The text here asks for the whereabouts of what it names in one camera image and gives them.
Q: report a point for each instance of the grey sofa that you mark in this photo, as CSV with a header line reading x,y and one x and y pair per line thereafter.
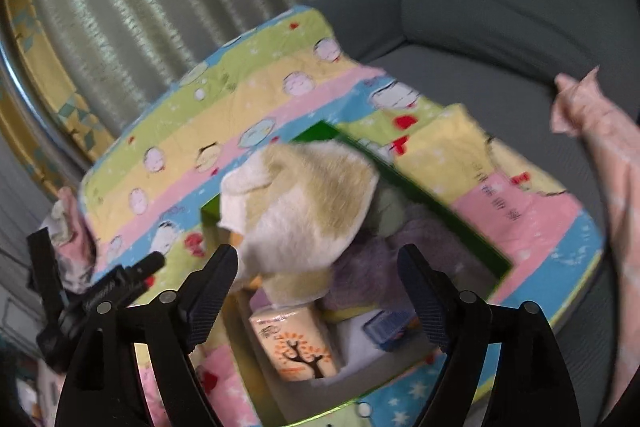
x,y
500,7

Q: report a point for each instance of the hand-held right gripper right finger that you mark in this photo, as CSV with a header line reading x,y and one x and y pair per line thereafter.
x,y
425,292

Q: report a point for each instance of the cartoon printed striped blanket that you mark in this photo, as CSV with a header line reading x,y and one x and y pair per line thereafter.
x,y
250,107

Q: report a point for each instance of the green cardboard box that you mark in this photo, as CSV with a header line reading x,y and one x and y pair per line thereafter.
x,y
470,242

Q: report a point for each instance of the cream plush toy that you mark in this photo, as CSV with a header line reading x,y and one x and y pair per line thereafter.
x,y
300,207

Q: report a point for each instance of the yellow patterned curtain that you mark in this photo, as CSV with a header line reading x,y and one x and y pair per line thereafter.
x,y
75,117

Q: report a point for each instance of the pale pink cloth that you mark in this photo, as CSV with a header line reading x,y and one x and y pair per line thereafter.
x,y
615,207

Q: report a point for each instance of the pink towel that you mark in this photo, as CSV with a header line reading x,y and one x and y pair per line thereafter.
x,y
77,252

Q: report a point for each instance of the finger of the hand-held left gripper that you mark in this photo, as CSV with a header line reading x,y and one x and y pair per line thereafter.
x,y
44,267
125,282

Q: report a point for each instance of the small blue packet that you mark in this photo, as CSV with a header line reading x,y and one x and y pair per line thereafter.
x,y
390,327

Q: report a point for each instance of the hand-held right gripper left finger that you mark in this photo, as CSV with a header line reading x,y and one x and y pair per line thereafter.
x,y
210,297

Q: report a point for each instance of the pale green cloth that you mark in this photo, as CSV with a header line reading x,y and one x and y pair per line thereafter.
x,y
61,219

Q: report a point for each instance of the shiny metal rail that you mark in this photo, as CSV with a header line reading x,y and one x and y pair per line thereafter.
x,y
35,127

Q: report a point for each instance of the purple fluffy cloth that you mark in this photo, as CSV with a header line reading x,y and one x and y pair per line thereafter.
x,y
370,267

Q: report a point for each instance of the tree print tissue pack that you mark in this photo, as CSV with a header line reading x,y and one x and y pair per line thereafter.
x,y
295,342

